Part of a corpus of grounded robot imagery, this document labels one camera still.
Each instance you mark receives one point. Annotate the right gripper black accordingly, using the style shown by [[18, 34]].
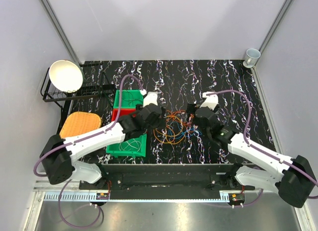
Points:
[[191, 108]]

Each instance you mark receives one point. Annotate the orange woven basket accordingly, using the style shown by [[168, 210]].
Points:
[[79, 123]]

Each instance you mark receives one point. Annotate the far green plastic bin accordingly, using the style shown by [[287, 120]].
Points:
[[130, 98]]

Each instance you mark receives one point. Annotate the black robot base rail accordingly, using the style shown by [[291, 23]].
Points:
[[164, 182]]

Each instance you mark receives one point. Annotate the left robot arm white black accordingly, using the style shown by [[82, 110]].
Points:
[[61, 157]]

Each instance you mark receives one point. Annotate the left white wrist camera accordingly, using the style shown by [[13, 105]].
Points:
[[149, 97]]

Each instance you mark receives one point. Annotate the white mug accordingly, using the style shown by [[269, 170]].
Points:
[[251, 57]]

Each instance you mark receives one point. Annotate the black wire dish rack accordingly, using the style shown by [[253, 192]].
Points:
[[97, 87]]

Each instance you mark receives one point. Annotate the white bowl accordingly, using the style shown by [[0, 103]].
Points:
[[66, 76]]

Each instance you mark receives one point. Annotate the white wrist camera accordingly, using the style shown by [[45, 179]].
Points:
[[149, 97], [210, 100]]

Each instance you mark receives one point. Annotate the red plastic bin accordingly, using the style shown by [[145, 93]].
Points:
[[125, 114]]

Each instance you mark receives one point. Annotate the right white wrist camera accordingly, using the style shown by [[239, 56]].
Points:
[[210, 100]]

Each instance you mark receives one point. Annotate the near green plastic bin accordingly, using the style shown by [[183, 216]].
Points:
[[133, 147]]

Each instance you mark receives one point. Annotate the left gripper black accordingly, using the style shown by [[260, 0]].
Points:
[[160, 121]]

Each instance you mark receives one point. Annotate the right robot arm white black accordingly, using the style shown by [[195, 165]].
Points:
[[291, 178]]

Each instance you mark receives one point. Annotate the green plastic bin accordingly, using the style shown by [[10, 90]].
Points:
[[130, 98], [133, 147]]

